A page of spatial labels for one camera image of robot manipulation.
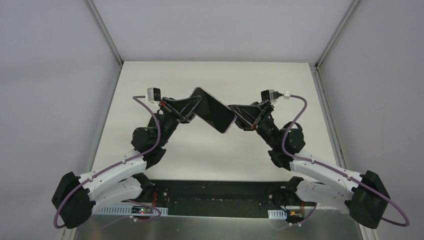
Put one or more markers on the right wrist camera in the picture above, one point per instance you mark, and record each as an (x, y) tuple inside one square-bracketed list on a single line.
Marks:
[(269, 95)]

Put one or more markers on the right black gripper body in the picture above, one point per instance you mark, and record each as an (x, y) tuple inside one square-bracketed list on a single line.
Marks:
[(260, 115)]

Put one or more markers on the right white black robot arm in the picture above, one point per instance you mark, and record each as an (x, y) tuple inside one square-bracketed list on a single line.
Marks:
[(361, 195)]

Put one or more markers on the white cable duct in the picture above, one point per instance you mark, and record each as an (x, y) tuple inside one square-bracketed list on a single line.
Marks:
[(131, 210), (277, 214)]

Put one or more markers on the left white cable duct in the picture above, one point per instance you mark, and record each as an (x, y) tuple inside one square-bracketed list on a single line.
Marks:
[(131, 210)]

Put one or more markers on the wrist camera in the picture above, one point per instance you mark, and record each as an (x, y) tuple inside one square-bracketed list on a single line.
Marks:
[(153, 95), (269, 95)]

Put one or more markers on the right white cable duct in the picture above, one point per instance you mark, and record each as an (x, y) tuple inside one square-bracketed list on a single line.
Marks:
[(277, 214)]

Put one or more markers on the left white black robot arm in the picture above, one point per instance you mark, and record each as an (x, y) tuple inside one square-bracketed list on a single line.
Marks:
[(77, 197)]

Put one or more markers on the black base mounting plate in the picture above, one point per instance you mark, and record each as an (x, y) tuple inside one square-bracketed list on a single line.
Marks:
[(229, 199)]

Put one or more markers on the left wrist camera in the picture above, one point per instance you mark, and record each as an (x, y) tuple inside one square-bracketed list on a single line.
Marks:
[(153, 95)]

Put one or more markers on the black smartphone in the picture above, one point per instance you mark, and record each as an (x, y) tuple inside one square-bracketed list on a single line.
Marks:
[(215, 113)]

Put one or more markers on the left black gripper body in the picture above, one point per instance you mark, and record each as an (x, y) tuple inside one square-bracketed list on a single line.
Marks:
[(169, 110)]

